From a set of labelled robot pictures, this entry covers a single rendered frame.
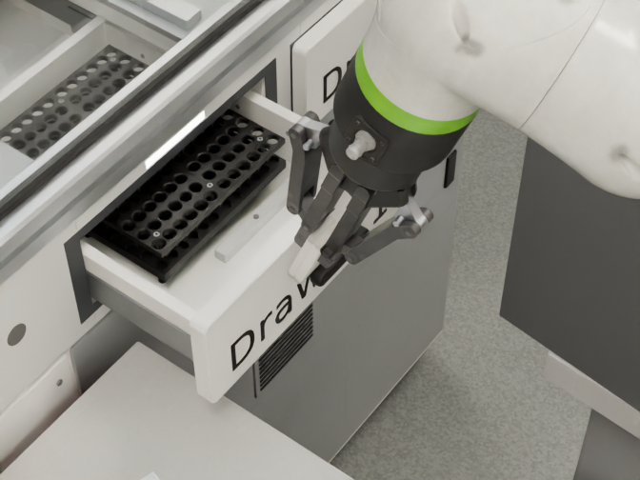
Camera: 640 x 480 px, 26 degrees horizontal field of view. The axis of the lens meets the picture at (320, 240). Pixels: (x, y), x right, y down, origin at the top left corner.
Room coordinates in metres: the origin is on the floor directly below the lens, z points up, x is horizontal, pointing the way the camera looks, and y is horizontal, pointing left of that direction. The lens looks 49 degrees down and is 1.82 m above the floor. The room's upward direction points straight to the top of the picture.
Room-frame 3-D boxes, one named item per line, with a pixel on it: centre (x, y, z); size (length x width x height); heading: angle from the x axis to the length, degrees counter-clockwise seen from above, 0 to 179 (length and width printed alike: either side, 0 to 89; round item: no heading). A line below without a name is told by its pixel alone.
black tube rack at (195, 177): (0.91, 0.17, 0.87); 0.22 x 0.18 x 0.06; 53
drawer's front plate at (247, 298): (0.79, 0.01, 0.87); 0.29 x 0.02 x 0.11; 143
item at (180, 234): (0.85, 0.09, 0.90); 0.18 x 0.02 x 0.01; 143
